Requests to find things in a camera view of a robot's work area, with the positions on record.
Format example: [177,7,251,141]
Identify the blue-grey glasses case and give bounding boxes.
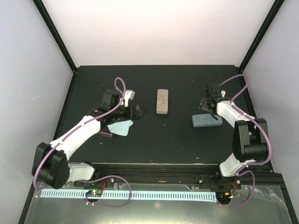
[192,114,222,127]

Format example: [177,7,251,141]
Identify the beige glasses case green lining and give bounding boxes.
[156,89,169,114]

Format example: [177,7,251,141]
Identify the pink sunglasses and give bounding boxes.
[100,131,113,138]

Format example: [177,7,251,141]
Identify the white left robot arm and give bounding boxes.
[32,89,146,189]

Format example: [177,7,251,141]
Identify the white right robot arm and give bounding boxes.
[199,84,271,188]

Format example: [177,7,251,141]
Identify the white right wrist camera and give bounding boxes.
[221,90,226,98]

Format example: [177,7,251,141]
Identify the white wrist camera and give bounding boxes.
[221,90,226,98]
[121,90,135,107]

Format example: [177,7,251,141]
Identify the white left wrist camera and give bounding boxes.
[121,90,135,107]

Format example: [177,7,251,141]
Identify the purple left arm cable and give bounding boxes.
[32,77,133,208]

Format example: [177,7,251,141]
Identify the black front mounting rail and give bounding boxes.
[70,163,285,187]

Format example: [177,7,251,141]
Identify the white slotted cable duct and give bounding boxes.
[40,189,217,203]

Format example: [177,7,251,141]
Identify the black left frame post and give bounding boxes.
[33,0,77,72]

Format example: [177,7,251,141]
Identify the black frame post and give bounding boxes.
[33,0,77,72]
[239,0,285,72]

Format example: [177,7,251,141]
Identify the black right frame post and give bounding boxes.
[239,0,285,72]

